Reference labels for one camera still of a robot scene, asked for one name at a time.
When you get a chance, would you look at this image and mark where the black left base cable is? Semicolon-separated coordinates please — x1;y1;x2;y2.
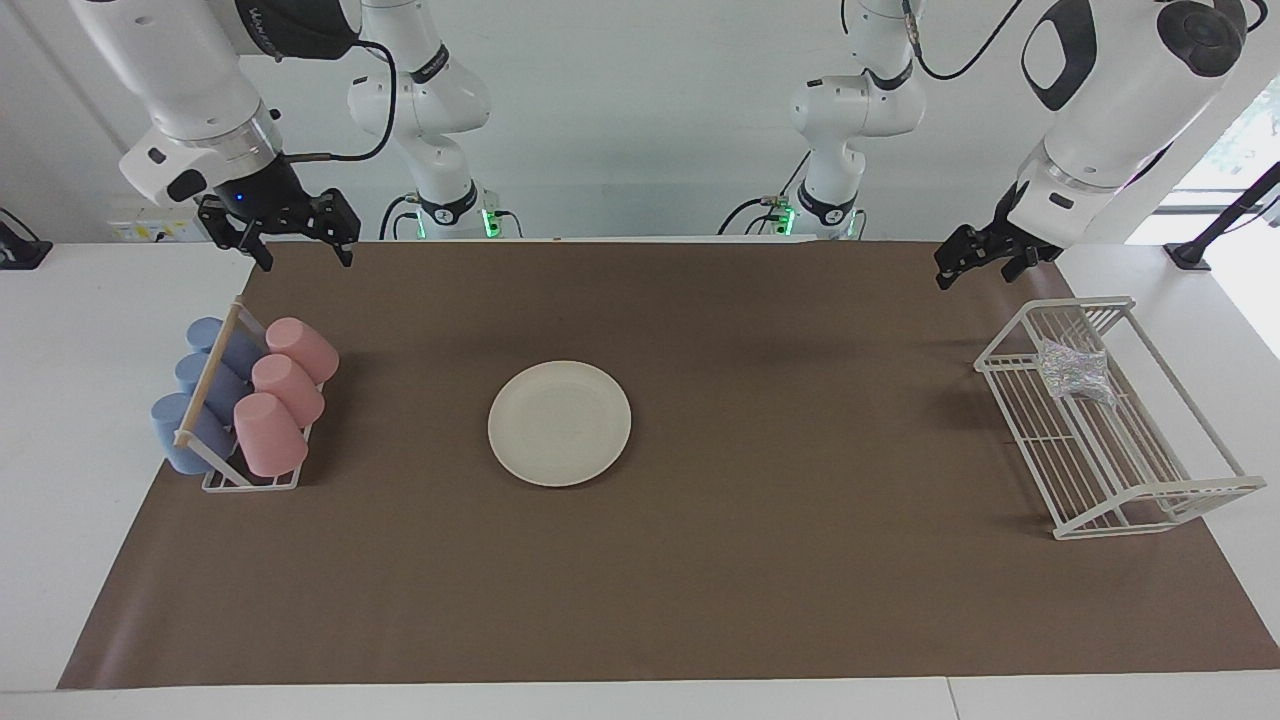
717;150;813;238

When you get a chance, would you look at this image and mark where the white wall outlet box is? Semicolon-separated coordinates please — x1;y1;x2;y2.
105;205;201;244

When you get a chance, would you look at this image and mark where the black base cable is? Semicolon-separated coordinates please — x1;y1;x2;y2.
717;150;813;238
378;193;421;241

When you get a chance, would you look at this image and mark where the black right base cable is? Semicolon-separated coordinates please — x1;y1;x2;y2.
378;193;421;241

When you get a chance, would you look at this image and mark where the pink plastic cup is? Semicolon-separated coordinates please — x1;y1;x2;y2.
233;392;309;478
265;317;340;385
251;354;326;428

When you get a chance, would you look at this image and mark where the white cup holder rack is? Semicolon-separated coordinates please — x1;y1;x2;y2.
173;297;326;493

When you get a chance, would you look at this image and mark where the white wire dish rack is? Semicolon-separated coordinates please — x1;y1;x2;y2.
973;295;1268;541

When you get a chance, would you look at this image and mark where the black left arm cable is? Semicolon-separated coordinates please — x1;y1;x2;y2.
900;0;1026;81

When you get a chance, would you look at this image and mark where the black camera stand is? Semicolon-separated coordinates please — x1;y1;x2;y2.
1163;160;1280;271

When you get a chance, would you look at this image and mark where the cream round plate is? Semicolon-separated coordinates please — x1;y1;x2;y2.
487;360;633;489

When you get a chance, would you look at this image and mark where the silver mesh sponge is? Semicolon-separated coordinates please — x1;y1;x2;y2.
1035;338;1116;406

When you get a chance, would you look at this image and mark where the blue plastic cup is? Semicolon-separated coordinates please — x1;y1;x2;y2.
186;317;266;376
175;352;251;421
151;392;238;475

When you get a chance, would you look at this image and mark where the brown table mat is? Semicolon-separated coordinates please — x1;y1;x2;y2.
57;240;1280;691

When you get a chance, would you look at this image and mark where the black table clamp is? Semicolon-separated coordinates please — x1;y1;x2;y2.
0;207;53;271

